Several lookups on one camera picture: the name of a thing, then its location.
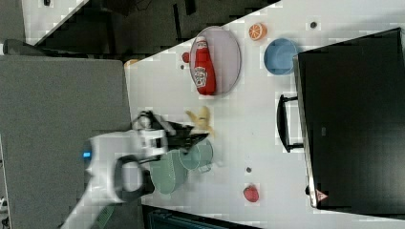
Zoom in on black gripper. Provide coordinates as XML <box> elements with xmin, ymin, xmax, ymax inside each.
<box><xmin>149</xmin><ymin>112</ymin><xmax>208</xmax><ymax>151</ymax></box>

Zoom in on peeled toy banana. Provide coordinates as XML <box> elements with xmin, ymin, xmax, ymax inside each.
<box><xmin>185</xmin><ymin>106</ymin><xmax>215</xmax><ymax>136</ymax></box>

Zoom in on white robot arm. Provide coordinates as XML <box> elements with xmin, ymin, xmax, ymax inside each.
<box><xmin>59</xmin><ymin>111</ymin><xmax>209</xmax><ymax>229</ymax></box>

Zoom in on red strawberry toy near oven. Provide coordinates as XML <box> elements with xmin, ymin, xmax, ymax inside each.
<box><xmin>243</xmin><ymin>184</ymin><xmax>259</xmax><ymax>202</ymax></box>

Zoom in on black toaster oven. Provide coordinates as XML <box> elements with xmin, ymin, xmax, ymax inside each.
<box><xmin>276</xmin><ymin>28</ymin><xmax>405</xmax><ymax>219</ymax></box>

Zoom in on green measuring cup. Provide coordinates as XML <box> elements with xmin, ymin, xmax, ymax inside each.
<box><xmin>180</xmin><ymin>139</ymin><xmax>213</xmax><ymax>173</ymax></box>

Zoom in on green colander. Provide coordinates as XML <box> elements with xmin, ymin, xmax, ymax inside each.
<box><xmin>150</xmin><ymin>150</ymin><xmax>188</xmax><ymax>195</ymax></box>

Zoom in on red ketchup bottle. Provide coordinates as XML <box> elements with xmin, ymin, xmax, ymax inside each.
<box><xmin>193</xmin><ymin>36</ymin><xmax>216</xmax><ymax>95</ymax></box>

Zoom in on red strawberry toy by plate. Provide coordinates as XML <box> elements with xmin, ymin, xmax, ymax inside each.
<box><xmin>181</xmin><ymin>52</ymin><xmax>190</xmax><ymax>63</ymax></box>

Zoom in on grey oval plate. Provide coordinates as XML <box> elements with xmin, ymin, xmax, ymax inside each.
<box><xmin>198</xmin><ymin>26</ymin><xmax>242</xmax><ymax>95</ymax></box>

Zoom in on blue bowl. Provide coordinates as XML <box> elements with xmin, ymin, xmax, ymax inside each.
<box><xmin>264</xmin><ymin>38</ymin><xmax>298</xmax><ymax>75</ymax></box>

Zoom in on orange slice toy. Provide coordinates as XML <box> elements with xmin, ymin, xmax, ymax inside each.
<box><xmin>248</xmin><ymin>23</ymin><xmax>267</xmax><ymax>41</ymax></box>

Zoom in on grey partition panel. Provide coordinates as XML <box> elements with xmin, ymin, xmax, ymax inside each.
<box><xmin>0</xmin><ymin>56</ymin><xmax>131</xmax><ymax>229</ymax></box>

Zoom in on blue metal frame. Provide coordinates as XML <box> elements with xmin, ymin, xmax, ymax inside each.
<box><xmin>142</xmin><ymin>204</ymin><xmax>259</xmax><ymax>229</ymax></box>

